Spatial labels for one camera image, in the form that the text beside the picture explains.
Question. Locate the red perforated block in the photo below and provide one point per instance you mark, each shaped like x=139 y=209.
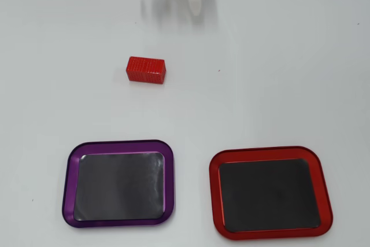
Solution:
x=145 y=69

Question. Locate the purple metal dish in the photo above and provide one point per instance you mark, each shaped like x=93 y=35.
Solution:
x=120 y=184

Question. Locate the red metal dish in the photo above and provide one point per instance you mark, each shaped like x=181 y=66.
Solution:
x=269 y=193

